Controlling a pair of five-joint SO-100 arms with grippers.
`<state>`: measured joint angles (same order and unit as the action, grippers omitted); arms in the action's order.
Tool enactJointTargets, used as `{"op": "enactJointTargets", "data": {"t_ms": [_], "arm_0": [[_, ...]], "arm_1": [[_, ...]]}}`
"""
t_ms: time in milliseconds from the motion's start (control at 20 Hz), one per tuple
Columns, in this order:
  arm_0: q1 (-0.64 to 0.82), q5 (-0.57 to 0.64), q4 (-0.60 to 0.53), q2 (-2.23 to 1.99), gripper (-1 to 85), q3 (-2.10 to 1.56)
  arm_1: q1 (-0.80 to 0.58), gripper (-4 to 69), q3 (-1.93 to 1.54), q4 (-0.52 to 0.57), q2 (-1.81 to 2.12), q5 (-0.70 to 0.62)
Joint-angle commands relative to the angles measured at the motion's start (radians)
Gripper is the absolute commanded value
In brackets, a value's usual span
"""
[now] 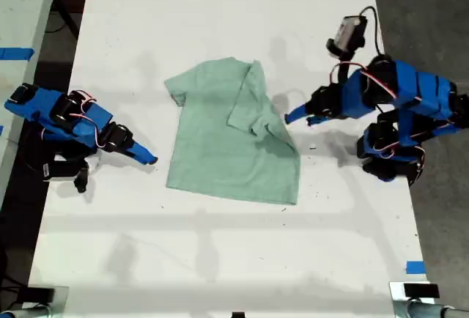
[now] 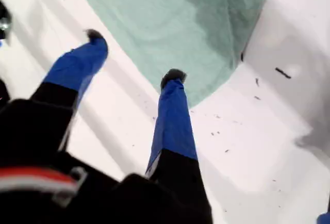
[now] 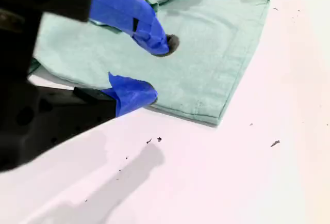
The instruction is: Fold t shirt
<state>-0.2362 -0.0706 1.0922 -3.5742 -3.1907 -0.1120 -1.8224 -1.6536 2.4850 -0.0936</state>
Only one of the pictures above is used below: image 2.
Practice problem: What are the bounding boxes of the long dark debris strip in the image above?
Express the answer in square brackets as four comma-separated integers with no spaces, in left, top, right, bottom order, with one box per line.
[274,67,292,79]

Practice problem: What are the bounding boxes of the black metal clamp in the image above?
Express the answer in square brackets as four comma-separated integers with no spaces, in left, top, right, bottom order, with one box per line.
[0,1,13,44]

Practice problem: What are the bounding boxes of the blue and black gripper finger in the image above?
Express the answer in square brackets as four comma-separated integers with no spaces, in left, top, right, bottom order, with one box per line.
[144,68,213,224]
[30,29,109,152]

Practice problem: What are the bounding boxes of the red and white wire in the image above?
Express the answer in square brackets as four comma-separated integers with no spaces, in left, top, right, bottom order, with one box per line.
[0,167,79,193]

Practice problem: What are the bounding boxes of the pale green T-shirt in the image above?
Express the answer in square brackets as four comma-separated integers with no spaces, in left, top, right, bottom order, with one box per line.
[67,0,274,109]

